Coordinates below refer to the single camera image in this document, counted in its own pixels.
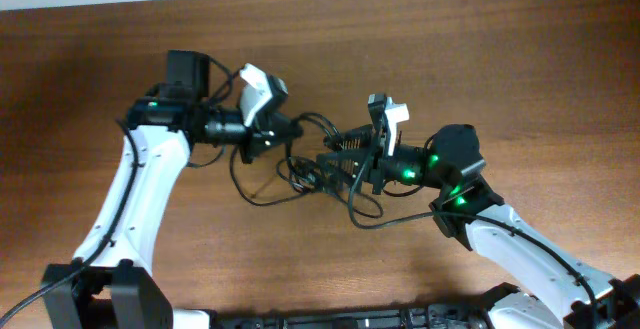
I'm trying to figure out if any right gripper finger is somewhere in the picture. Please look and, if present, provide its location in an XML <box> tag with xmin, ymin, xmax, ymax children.
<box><xmin>316</xmin><ymin>148</ymin><xmax>374</xmax><ymax>193</ymax></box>
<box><xmin>323</xmin><ymin>124</ymin><xmax>374</xmax><ymax>152</ymax></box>

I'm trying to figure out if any black cable bundle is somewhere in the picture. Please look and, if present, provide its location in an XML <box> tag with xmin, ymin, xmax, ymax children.
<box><xmin>228</xmin><ymin>111</ymin><xmax>385</xmax><ymax>220</ymax></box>

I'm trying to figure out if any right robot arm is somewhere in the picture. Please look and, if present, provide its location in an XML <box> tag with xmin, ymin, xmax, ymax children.
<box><xmin>317</xmin><ymin>124</ymin><xmax>639</xmax><ymax>328</ymax></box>

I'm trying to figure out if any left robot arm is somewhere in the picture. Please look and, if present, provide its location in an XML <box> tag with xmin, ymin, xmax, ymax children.
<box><xmin>41</xmin><ymin>50</ymin><xmax>302</xmax><ymax>328</ymax></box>

